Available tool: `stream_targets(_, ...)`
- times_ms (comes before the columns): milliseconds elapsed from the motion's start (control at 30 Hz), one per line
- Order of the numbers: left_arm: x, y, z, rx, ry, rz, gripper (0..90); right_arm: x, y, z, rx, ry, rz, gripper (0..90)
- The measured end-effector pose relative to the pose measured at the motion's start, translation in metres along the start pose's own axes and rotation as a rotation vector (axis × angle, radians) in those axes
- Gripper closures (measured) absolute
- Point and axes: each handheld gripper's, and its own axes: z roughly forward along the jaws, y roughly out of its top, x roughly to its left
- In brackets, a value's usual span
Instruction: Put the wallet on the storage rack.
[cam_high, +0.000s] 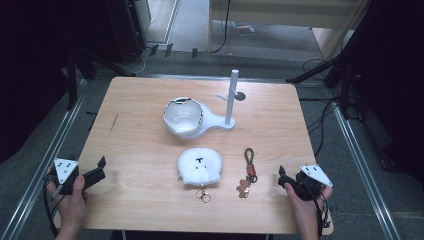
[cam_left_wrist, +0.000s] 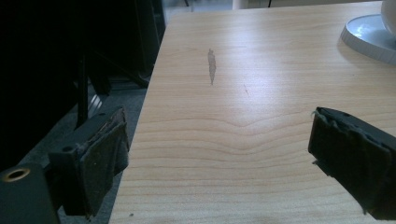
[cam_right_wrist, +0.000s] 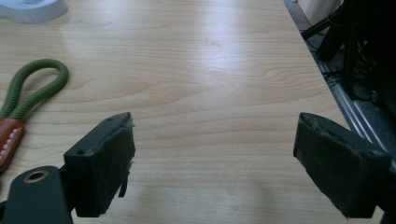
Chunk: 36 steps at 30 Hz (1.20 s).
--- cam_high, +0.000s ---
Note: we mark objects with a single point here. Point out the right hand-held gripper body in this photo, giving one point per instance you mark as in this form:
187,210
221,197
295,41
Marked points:
311,181

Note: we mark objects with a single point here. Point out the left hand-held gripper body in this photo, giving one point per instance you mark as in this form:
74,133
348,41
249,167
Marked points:
68,178

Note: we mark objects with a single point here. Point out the person's left hand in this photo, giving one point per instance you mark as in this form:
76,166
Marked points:
71,205

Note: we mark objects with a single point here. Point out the person's right hand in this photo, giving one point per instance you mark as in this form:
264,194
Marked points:
308,213

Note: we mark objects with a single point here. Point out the white fluffy pouch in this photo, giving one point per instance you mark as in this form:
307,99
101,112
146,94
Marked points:
200,166

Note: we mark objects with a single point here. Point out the gold key rings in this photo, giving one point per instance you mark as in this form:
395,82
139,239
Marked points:
203,196

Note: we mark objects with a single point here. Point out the black metal stand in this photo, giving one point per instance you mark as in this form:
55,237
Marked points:
333,66
71,80

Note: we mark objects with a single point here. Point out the white bowl stand with pole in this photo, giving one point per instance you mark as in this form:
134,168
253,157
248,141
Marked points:
195,115

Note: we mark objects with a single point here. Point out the dark curtain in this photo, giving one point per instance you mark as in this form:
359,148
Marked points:
33,66
393,83

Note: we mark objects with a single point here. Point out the black cabinet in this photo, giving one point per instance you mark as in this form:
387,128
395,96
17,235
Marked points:
125,30

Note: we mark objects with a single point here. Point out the booklet on floor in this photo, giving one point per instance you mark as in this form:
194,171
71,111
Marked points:
244,28

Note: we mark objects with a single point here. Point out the light wooden furniture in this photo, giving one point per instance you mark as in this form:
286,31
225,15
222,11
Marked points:
286,13

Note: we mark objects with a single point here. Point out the metal floor rail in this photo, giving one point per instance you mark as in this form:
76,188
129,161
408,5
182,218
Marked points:
40,170
366,173

